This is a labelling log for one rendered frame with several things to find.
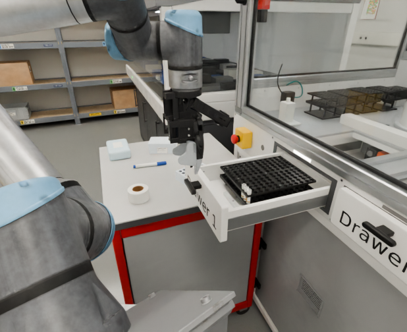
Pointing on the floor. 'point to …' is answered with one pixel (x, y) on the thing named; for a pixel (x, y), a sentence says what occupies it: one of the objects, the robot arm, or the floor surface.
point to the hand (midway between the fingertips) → (195, 165)
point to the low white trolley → (174, 231)
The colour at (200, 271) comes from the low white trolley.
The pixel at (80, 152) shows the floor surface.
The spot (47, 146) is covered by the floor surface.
